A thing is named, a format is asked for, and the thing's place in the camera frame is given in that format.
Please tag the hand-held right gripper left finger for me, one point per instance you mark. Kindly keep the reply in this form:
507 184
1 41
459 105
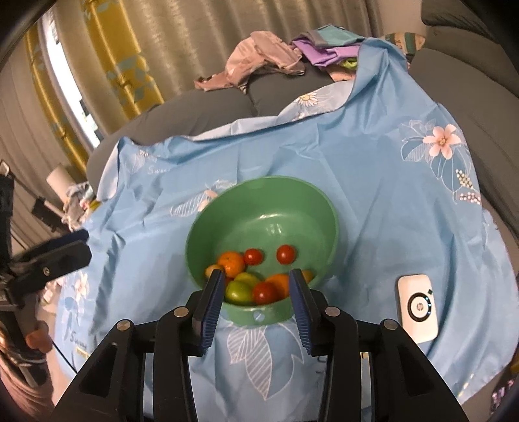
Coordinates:
211 312

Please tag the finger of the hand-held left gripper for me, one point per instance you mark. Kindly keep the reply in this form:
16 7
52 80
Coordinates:
77 236
65 261

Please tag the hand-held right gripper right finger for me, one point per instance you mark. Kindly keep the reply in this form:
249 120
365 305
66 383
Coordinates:
302 312

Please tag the red cherry tomato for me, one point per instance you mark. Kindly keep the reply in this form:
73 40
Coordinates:
286 253
253 256
265 292

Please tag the small yellow cherry tomato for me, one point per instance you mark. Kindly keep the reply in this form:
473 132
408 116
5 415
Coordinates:
211 270

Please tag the green plastic bowl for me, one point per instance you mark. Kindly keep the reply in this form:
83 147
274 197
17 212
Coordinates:
263 203

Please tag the person's left forearm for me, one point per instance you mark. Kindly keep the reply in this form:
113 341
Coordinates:
20 389

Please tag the person's left hand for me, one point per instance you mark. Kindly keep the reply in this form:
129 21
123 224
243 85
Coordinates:
40 339

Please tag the green tomato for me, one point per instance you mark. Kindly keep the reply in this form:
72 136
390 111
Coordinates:
239 293

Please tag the pile of pale clothes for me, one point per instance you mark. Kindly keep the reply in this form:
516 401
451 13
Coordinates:
77 201

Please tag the orange mandarin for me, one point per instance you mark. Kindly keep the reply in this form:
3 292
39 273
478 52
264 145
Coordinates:
280 284
232 263

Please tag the black tripod stand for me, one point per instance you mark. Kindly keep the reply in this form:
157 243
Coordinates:
46 213

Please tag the white paper roll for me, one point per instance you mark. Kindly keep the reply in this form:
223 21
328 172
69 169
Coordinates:
59 178

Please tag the white pocket device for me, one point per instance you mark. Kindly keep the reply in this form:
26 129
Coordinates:
405 288

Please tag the beige curtain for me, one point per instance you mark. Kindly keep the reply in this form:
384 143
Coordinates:
202 32
24 121

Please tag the blue floral cloth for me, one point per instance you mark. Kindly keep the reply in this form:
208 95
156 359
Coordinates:
365 170

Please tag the window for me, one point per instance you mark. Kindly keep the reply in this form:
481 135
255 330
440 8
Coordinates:
65 81

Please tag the grey sofa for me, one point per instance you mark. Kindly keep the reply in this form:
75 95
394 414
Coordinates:
211 109

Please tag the yellow patterned curtain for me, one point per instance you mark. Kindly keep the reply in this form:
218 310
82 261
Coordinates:
117 40

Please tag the purple patterned cloth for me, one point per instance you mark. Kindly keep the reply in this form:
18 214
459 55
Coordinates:
505 395

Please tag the light pink garment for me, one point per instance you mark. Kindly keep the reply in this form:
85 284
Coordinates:
342 74

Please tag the lime green garment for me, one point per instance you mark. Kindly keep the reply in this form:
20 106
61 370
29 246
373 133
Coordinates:
349 63

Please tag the purple garment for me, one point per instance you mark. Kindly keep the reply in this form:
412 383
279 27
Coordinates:
320 52

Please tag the teal garment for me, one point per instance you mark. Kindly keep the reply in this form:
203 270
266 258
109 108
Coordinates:
332 34

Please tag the printed pillow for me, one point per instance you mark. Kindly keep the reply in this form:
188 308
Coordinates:
405 42

